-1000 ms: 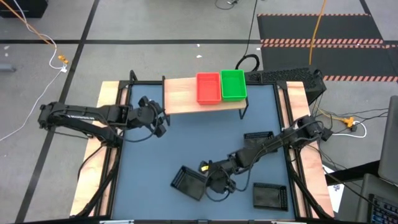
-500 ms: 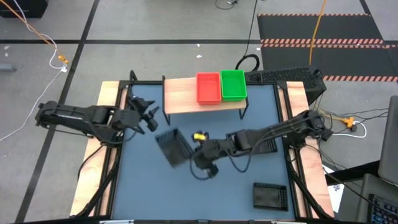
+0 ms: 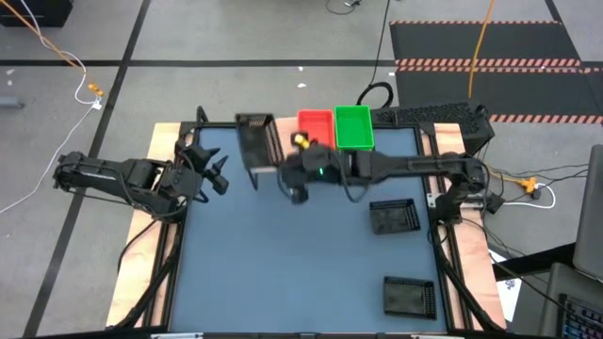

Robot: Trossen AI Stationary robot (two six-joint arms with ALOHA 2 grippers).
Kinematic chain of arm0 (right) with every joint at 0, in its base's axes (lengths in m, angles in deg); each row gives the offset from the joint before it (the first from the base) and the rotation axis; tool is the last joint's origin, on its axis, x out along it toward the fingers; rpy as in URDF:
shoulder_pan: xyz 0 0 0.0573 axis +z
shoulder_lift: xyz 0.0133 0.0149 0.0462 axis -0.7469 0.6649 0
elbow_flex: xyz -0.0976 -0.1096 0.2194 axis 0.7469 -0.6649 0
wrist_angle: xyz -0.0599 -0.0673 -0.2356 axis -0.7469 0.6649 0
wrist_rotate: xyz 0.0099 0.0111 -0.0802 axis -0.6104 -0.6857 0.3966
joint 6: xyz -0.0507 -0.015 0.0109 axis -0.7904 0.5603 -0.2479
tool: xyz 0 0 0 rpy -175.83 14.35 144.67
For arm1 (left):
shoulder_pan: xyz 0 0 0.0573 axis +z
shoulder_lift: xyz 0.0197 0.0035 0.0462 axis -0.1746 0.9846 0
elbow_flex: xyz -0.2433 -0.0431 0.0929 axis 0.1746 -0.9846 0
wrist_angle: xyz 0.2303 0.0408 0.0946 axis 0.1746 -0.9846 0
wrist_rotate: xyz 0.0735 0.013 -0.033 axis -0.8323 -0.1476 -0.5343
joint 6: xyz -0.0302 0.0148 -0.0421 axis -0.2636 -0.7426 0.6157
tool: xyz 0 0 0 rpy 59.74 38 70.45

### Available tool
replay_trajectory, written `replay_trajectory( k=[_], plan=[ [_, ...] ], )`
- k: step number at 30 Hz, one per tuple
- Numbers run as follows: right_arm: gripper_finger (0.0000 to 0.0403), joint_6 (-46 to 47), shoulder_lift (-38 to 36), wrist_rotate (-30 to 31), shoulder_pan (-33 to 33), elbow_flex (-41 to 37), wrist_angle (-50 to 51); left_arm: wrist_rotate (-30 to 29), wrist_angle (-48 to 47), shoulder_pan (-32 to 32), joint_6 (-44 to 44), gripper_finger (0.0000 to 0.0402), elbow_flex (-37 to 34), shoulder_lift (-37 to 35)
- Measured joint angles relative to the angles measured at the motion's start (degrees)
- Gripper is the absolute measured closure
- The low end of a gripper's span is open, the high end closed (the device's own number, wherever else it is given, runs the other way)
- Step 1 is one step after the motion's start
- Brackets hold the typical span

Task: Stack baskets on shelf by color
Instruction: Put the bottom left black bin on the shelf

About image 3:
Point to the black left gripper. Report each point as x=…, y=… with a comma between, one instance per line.
x=193, y=157

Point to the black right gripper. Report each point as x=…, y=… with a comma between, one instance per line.
x=320, y=167

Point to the black plastic basket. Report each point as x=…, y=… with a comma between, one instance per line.
x=409, y=297
x=256, y=141
x=395, y=216

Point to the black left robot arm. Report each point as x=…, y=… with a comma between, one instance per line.
x=108, y=172

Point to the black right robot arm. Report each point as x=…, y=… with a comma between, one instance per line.
x=414, y=165

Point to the blue table mat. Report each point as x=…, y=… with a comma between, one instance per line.
x=282, y=254

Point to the black perforated computer case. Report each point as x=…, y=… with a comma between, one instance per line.
x=433, y=113

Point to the grey floor object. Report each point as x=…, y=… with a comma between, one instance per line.
x=9, y=102

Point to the black hazard-striped floor mat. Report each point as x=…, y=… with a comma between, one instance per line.
x=518, y=94
x=480, y=42

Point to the black box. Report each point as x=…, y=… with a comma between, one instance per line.
x=37, y=11

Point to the orange power plug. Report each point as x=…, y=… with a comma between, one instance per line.
x=528, y=182

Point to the white printed paper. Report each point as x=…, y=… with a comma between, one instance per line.
x=511, y=292

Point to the grey laptop with backlit keyboard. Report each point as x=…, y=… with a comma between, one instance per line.
x=556, y=292

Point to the grey monitor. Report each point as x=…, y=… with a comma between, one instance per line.
x=591, y=212

